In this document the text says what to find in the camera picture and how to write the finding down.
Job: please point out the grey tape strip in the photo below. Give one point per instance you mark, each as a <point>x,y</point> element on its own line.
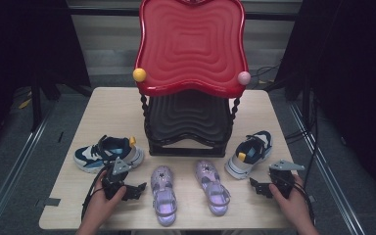
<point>312,198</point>
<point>49,202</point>

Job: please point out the navy and white sneaker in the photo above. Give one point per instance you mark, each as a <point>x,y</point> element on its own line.
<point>106,153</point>
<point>253,151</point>

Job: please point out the black curtain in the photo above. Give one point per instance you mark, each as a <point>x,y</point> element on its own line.
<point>19,42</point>
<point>352,81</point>

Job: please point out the black metal stand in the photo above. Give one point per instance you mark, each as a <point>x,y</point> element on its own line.
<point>36,104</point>

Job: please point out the yellow floor tape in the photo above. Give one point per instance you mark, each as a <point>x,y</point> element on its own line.
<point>24,103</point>

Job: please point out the person's right hand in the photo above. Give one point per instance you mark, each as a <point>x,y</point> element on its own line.
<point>295,209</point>

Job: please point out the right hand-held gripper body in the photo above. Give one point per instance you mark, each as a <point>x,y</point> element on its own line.
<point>284,181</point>

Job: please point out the person's left hand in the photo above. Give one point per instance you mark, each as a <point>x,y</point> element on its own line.
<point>101,209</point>

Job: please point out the aluminium floor rail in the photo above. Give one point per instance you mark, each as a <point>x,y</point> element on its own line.
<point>16,169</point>
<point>326,169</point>

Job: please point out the small black tape mark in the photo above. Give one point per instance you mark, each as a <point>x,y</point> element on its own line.
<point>60,137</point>

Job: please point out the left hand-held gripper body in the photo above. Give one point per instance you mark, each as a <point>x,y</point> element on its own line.
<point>114,182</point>

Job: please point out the purple glitter sandal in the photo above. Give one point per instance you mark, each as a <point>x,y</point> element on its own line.
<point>163,192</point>
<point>210,186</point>

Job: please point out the red and black shoe rack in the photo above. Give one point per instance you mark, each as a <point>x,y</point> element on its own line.
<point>209,49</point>

